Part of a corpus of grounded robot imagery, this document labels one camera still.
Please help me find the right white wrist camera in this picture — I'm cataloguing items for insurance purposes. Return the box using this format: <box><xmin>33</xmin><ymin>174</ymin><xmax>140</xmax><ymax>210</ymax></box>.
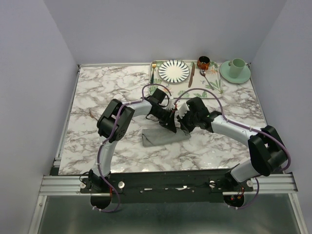
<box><xmin>177</xmin><ymin>102</ymin><xmax>190</xmax><ymax>119</ymax></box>

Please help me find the grey cloth napkin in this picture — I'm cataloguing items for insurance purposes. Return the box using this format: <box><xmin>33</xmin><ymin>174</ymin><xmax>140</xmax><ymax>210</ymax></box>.
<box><xmin>142</xmin><ymin>128</ymin><xmax>191</xmax><ymax>147</ymax></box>

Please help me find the silver spoon on tray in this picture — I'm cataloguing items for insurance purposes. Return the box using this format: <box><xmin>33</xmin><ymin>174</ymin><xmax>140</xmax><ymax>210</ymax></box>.
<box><xmin>200</xmin><ymin>69</ymin><xmax>214</xmax><ymax>90</ymax></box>

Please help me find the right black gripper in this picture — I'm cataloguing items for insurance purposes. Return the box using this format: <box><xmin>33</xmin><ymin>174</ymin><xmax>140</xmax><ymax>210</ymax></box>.
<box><xmin>176</xmin><ymin>109</ymin><xmax>199</xmax><ymax>134</ymax></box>

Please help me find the striped white plate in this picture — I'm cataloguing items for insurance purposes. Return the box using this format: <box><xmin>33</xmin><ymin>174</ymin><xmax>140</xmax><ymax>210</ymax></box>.
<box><xmin>158</xmin><ymin>59</ymin><xmax>190</xmax><ymax>84</ymax></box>

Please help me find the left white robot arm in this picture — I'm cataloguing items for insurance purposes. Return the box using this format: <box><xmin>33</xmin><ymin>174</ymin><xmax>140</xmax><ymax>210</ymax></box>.
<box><xmin>88</xmin><ymin>88</ymin><xmax>177</xmax><ymax>193</ymax></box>

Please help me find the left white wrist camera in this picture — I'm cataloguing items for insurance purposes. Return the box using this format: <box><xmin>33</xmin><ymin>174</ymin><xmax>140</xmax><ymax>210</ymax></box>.
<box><xmin>166</xmin><ymin>99</ymin><xmax>176</xmax><ymax>111</ymax></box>

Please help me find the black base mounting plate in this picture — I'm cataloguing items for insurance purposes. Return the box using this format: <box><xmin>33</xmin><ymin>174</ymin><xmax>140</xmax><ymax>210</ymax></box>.
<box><xmin>80</xmin><ymin>169</ymin><xmax>253</xmax><ymax>203</ymax></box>

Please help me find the orange black mug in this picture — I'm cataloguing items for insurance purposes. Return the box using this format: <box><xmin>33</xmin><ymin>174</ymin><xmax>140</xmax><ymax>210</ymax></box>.
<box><xmin>197</xmin><ymin>56</ymin><xmax>210</xmax><ymax>71</ymax></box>

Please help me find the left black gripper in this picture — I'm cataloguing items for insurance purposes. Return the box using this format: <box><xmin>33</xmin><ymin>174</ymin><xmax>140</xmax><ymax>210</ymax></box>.
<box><xmin>152</xmin><ymin>107</ymin><xmax>176</xmax><ymax>133</ymax></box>

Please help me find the green cup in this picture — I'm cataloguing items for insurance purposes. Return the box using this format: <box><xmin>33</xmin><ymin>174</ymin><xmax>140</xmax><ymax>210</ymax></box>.
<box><xmin>228</xmin><ymin>58</ymin><xmax>245</xmax><ymax>78</ymax></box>

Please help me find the copper knife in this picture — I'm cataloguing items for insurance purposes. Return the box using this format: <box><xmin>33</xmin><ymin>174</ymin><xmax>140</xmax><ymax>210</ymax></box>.
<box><xmin>188</xmin><ymin>62</ymin><xmax>195</xmax><ymax>88</ymax></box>

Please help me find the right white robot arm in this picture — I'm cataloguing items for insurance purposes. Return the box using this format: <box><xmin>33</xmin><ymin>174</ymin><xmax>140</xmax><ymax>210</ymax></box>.
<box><xmin>177</xmin><ymin>97</ymin><xmax>288</xmax><ymax>191</ymax></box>

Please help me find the gold green-handled fork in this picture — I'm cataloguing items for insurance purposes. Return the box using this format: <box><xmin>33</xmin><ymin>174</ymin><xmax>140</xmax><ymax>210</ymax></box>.
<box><xmin>150</xmin><ymin>61</ymin><xmax>156</xmax><ymax>84</ymax></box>

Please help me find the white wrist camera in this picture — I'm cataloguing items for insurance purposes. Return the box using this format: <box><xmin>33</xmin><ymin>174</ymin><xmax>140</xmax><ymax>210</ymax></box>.
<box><xmin>166</xmin><ymin>99</ymin><xmax>176</xmax><ymax>111</ymax></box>
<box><xmin>177</xmin><ymin>102</ymin><xmax>190</xmax><ymax>119</ymax></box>

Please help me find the aluminium frame rail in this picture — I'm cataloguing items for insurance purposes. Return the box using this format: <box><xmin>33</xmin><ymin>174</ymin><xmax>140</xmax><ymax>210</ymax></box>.
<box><xmin>39</xmin><ymin>174</ymin><xmax>298</xmax><ymax>196</ymax></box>

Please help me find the floral serving tray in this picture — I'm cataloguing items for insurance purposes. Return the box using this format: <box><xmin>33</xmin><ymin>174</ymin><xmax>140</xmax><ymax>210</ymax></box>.
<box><xmin>149</xmin><ymin>60</ymin><xmax>224</xmax><ymax>99</ymax></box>

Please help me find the green saucer plate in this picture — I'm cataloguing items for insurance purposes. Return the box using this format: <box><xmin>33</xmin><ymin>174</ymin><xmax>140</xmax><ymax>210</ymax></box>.
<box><xmin>219</xmin><ymin>60</ymin><xmax>251</xmax><ymax>84</ymax></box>

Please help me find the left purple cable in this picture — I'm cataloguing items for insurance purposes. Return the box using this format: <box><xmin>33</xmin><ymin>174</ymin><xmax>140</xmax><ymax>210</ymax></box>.
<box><xmin>90</xmin><ymin>84</ymin><xmax>174</xmax><ymax>214</ymax></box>

